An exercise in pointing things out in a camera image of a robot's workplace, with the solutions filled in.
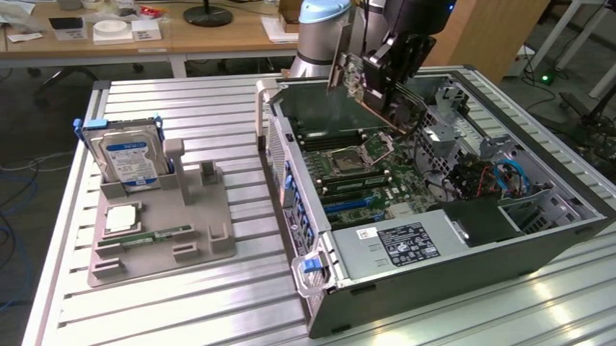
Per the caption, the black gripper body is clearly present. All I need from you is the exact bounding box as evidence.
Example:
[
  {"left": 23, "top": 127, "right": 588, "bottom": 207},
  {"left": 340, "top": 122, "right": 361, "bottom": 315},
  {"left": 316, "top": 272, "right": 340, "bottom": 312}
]
[{"left": 382, "top": 0, "right": 457, "bottom": 48}]

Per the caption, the low-profile NVIDIA graphics card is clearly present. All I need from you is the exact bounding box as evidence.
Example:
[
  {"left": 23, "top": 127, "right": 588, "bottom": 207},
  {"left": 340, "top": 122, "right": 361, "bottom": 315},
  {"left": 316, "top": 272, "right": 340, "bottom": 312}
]
[{"left": 325, "top": 20, "right": 430, "bottom": 138}]

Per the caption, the wooden cabinet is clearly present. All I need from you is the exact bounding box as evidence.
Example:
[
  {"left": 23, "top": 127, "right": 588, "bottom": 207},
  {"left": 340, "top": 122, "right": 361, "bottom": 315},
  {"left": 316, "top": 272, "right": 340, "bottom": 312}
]
[{"left": 422, "top": 0, "right": 552, "bottom": 82}]

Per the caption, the metal socket cover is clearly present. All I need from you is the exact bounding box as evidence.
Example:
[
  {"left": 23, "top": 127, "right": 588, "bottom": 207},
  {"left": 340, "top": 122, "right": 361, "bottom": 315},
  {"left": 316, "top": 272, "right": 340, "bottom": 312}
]
[{"left": 360, "top": 130, "right": 396, "bottom": 161}]

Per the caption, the RAM stick with white label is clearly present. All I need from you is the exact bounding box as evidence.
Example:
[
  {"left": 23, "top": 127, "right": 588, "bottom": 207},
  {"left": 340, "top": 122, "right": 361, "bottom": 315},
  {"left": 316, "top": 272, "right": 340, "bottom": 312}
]
[{"left": 301, "top": 130, "right": 362, "bottom": 142}]

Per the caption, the white box with red button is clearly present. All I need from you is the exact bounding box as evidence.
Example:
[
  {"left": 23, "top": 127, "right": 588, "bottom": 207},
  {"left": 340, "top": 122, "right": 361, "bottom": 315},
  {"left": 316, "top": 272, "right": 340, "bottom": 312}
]
[{"left": 511, "top": 45, "right": 536, "bottom": 79}]

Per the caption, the stack of white papers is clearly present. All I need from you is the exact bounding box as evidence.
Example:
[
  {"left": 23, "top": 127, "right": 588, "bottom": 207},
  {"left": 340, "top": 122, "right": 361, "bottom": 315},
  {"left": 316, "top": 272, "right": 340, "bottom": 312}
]
[{"left": 261, "top": 16, "right": 301, "bottom": 44}]

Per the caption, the perforated metal drive cage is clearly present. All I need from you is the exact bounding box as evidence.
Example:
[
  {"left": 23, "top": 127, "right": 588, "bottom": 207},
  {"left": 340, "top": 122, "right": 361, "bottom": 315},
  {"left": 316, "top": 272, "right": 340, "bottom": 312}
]
[{"left": 412, "top": 86, "right": 485, "bottom": 170}]

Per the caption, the CPU socket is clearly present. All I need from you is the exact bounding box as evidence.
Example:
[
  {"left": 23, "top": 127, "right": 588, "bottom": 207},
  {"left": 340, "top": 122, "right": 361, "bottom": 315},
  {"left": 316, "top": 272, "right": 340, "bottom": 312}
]
[{"left": 326, "top": 146, "right": 366, "bottom": 174}]

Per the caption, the green motherboard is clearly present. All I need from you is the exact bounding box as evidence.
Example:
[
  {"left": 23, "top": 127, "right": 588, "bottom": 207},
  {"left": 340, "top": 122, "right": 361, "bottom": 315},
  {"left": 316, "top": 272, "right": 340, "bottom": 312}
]
[{"left": 287, "top": 118, "right": 442, "bottom": 231}]

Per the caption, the wooden desk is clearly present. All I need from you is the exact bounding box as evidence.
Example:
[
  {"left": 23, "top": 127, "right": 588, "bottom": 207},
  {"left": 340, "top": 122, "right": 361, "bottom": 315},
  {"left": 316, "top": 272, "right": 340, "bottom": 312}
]
[{"left": 0, "top": 0, "right": 309, "bottom": 69}]

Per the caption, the black office chair base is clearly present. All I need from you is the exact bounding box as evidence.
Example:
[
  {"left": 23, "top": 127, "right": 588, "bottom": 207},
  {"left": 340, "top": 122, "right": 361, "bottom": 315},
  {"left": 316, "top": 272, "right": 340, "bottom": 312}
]
[
  {"left": 557, "top": 92, "right": 616, "bottom": 163},
  {"left": 28, "top": 63, "right": 146, "bottom": 106}
]

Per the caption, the black round lamp base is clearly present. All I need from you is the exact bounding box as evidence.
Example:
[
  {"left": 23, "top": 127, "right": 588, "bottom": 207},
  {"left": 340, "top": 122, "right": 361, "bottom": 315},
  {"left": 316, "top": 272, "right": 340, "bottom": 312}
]
[{"left": 182, "top": 0, "right": 235, "bottom": 28}]

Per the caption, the white labelled box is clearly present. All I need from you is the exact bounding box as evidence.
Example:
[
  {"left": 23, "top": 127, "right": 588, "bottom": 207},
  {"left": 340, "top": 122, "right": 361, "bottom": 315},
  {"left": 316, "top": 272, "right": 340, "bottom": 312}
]
[{"left": 130, "top": 18, "right": 163, "bottom": 43}]

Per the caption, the metal disk bay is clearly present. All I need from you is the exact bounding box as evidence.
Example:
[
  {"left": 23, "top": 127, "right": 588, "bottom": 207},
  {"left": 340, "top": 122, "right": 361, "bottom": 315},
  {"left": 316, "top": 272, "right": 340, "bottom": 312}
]
[{"left": 497, "top": 184, "right": 563, "bottom": 235}]

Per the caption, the grey power supply unit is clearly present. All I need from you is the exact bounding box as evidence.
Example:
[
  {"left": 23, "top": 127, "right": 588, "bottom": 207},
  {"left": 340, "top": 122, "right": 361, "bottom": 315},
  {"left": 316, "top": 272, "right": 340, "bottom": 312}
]
[{"left": 332, "top": 210, "right": 471, "bottom": 282}]

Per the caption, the blue case latch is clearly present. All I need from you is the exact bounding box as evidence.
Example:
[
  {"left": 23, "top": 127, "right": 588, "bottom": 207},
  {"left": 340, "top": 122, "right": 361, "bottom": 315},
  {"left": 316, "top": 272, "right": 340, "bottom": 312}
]
[{"left": 298, "top": 253, "right": 322, "bottom": 275}]

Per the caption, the white round container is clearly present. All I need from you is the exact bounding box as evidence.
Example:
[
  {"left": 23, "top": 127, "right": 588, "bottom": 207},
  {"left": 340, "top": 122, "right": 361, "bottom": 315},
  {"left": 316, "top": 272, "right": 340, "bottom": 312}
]
[{"left": 91, "top": 19, "right": 135, "bottom": 46}]

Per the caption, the hard disk in blue caddy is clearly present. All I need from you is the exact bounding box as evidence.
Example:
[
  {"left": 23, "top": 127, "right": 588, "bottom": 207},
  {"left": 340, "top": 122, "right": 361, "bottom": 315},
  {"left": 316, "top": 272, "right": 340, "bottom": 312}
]
[{"left": 71, "top": 112, "right": 169, "bottom": 192}]

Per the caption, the grey printed parts rack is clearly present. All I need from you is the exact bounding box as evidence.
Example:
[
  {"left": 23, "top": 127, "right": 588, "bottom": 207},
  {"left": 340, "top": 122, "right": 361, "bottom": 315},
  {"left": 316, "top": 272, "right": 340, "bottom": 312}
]
[{"left": 86, "top": 138, "right": 238, "bottom": 288}]

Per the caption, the open dark grey PC case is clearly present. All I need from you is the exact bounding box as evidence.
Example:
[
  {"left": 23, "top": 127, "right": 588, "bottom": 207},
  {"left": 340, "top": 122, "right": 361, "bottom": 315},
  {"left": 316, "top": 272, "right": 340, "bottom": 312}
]
[{"left": 253, "top": 66, "right": 608, "bottom": 340}]

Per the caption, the white box with black top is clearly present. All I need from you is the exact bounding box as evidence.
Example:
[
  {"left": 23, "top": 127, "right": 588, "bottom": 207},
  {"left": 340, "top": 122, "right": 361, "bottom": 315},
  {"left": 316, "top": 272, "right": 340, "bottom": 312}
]
[{"left": 47, "top": 17, "right": 88, "bottom": 41}]

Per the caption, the silver CPU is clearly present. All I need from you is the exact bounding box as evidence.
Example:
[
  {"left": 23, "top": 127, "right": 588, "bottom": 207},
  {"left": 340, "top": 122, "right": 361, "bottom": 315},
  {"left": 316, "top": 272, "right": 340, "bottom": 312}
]
[{"left": 104, "top": 207, "right": 136, "bottom": 231}]

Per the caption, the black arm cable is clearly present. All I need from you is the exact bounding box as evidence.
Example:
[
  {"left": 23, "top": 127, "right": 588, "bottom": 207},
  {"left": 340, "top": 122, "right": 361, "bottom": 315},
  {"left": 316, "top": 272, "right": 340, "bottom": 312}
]
[{"left": 358, "top": 0, "right": 374, "bottom": 55}]

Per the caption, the black wire bundle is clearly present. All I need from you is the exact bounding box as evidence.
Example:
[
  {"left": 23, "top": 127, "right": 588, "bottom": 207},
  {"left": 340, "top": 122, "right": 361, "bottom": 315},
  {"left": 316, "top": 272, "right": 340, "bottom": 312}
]
[{"left": 425, "top": 158, "right": 492, "bottom": 203}]

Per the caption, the red wire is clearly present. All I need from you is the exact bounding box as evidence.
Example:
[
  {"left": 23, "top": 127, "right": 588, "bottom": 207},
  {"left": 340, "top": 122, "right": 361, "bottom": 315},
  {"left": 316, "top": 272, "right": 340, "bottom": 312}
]
[{"left": 473, "top": 161, "right": 497, "bottom": 199}]

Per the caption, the white desk frame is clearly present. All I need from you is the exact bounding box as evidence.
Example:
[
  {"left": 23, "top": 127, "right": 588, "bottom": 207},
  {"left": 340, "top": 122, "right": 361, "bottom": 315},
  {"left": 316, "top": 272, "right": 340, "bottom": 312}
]
[{"left": 527, "top": 0, "right": 616, "bottom": 99}]

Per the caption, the blue wire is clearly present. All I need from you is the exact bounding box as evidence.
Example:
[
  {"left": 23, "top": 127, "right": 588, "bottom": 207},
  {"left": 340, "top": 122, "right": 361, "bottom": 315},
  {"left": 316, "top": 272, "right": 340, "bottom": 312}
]
[{"left": 495, "top": 160, "right": 532, "bottom": 198}]

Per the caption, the white floor cable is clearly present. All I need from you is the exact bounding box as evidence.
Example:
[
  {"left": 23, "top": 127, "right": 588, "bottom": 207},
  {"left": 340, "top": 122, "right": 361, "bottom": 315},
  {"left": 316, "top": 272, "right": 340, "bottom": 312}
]
[{"left": 0, "top": 150, "right": 74, "bottom": 174}]

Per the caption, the blue floor cable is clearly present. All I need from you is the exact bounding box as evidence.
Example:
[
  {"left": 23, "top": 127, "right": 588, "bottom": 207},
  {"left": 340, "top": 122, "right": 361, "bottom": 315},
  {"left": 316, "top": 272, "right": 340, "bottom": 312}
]
[{"left": 0, "top": 172, "right": 40, "bottom": 314}]

